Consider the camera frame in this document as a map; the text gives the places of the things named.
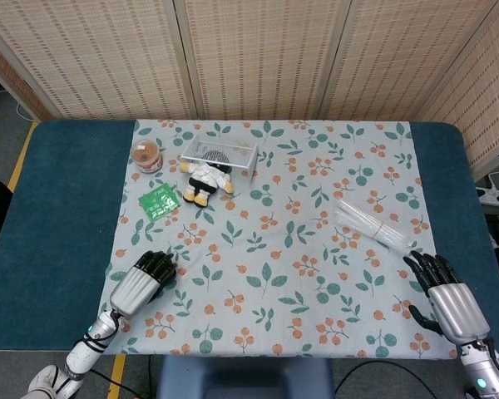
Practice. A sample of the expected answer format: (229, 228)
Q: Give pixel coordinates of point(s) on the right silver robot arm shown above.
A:
(482, 370)

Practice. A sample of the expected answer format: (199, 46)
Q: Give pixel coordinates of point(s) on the woven bamboo screen panel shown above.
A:
(8, 79)
(486, 104)
(100, 58)
(266, 58)
(399, 58)

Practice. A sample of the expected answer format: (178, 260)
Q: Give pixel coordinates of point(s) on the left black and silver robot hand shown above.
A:
(133, 287)

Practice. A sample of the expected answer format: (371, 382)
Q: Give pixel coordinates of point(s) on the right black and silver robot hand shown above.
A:
(457, 307)

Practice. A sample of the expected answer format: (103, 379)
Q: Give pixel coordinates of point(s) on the green foil packet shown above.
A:
(158, 203)

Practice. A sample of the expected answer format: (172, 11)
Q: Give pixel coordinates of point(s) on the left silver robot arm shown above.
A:
(91, 345)

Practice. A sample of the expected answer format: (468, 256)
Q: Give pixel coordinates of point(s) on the floral fruit print tablecloth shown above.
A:
(274, 249)

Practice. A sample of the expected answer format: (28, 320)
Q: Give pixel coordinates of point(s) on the clear plastic box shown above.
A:
(233, 151)

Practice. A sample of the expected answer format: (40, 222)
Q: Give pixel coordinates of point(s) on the bundle of clear straws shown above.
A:
(370, 226)

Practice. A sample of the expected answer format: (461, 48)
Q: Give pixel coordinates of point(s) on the tan rubber band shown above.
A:
(378, 231)

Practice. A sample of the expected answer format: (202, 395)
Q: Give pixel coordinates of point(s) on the clear jar with red label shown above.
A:
(146, 156)

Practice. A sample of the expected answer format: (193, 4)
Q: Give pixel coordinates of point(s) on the black and white plush toy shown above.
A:
(206, 180)

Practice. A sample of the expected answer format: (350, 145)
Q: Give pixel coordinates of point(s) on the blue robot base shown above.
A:
(245, 380)

